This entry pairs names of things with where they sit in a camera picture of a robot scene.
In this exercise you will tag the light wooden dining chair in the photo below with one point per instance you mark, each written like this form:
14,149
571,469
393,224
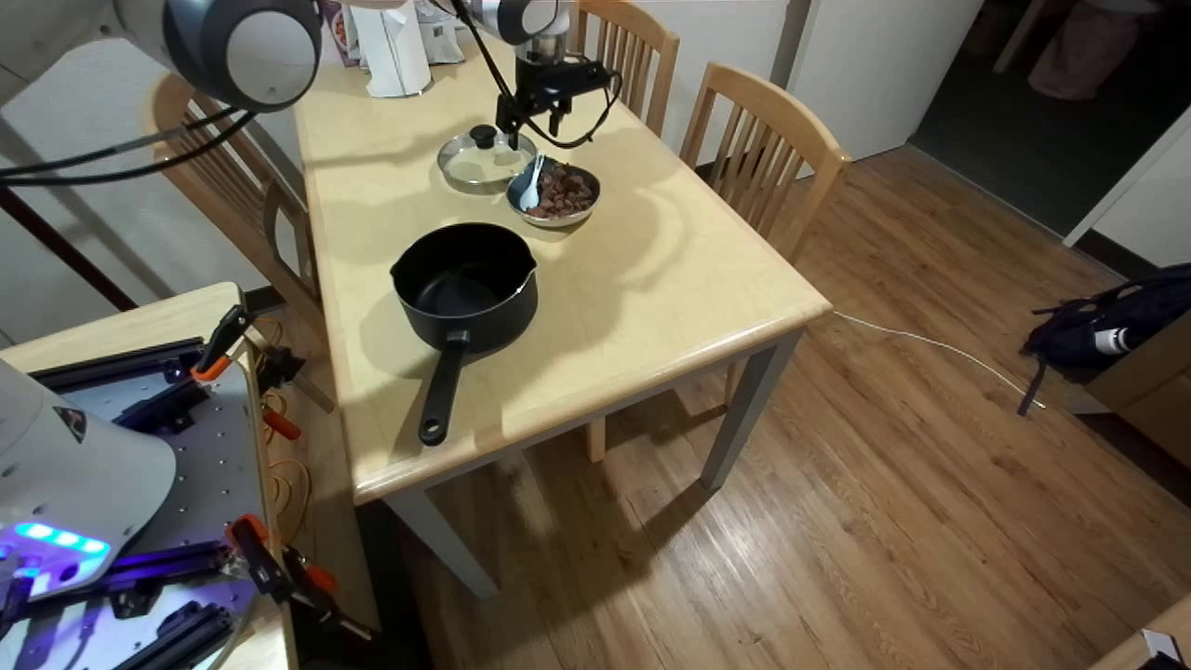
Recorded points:
198,162
635,49
764,149

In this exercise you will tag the red black clamp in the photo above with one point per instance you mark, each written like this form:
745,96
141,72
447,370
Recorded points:
223,335

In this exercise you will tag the dark blue clamp tool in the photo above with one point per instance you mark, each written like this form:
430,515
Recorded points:
162,407

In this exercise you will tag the black metal bar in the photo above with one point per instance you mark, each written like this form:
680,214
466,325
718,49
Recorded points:
112,366

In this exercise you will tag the black backpack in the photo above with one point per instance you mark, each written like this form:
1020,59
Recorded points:
1093,335

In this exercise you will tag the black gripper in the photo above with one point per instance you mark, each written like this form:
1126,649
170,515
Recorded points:
553,77

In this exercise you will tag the glass pot lid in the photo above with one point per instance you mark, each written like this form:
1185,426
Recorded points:
470,162

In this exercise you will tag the wooden robot cart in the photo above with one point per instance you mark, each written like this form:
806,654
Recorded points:
124,329

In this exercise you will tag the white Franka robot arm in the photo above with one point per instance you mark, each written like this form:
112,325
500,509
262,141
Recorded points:
255,49

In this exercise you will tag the brown food pieces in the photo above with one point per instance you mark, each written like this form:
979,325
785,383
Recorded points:
566,189

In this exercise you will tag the blue ceramic bowl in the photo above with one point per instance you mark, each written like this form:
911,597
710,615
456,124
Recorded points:
527,193

